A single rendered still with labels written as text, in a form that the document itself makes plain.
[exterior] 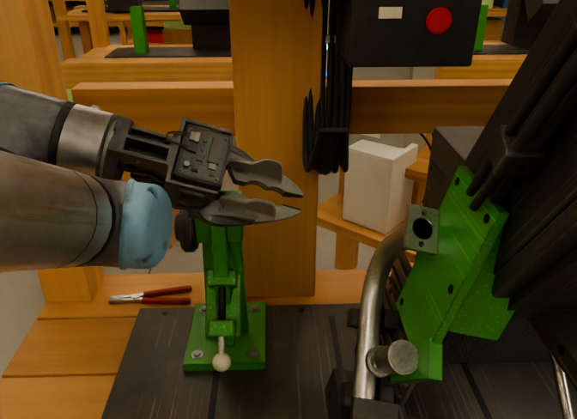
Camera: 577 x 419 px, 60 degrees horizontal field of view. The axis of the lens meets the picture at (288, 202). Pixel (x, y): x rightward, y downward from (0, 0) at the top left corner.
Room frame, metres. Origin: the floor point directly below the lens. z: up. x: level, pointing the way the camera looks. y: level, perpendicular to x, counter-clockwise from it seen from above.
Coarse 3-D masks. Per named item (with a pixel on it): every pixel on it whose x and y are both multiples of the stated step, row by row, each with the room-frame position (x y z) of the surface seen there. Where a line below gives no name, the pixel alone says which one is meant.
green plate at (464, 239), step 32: (448, 192) 0.52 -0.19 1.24; (448, 224) 0.49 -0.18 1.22; (480, 224) 0.44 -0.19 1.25; (448, 256) 0.46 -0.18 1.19; (480, 256) 0.42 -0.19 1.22; (416, 288) 0.49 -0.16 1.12; (448, 288) 0.43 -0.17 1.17; (480, 288) 0.43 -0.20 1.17; (416, 320) 0.46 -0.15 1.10; (448, 320) 0.42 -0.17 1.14; (480, 320) 0.43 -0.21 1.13
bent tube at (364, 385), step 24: (408, 216) 0.51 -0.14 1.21; (432, 216) 0.52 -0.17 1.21; (384, 240) 0.56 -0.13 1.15; (408, 240) 0.49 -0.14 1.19; (432, 240) 0.50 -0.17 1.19; (384, 264) 0.56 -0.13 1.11; (384, 288) 0.56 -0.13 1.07; (360, 312) 0.54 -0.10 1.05; (360, 336) 0.51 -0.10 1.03; (360, 360) 0.49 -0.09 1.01; (360, 384) 0.46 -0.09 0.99
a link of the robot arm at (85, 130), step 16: (80, 112) 0.47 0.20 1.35; (96, 112) 0.48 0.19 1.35; (64, 128) 0.46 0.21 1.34; (80, 128) 0.46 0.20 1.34; (96, 128) 0.46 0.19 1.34; (112, 128) 0.48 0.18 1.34; (64, 144) 0.45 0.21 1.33; (80, 144) 0.45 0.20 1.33; (96, 144) 0.45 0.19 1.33; (64, 160) 0.45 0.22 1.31; (80, 160) 0.45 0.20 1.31; (96, 160) 0.45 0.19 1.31; (96, 176) 0.45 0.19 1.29
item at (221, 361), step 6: (222, 342) 0.57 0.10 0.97; (222, 348) 0.56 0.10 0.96; (216, 354) 0.56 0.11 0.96; (222, 354) 0.55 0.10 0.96; (216, 360) 0.54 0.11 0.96; (222, 360) 0.54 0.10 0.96; (228, 360) 0.55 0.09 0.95; (216, 366) 0.54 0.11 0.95; (222, 366) 0.54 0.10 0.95; (228, 366) 0.54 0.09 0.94
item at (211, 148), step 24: (120, 120) 0.46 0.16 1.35; (192, 120) 0.48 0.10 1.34; (120, 144) 0.44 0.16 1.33; (144, 144) 0.46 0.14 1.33; (168, 144) 0.48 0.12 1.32; (192, 144) 0.47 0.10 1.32; (216, 144) 0.47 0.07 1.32; (120, 168) 0.48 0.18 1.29; (144, 168) 0.47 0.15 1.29; (168, 168) 0.44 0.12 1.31; (192, 168) 0.44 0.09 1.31; (216, 168) 0.45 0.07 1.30; (168, 192) 0.45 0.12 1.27; (192, 192) 0.45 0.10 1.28; (216, 192) 0.44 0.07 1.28
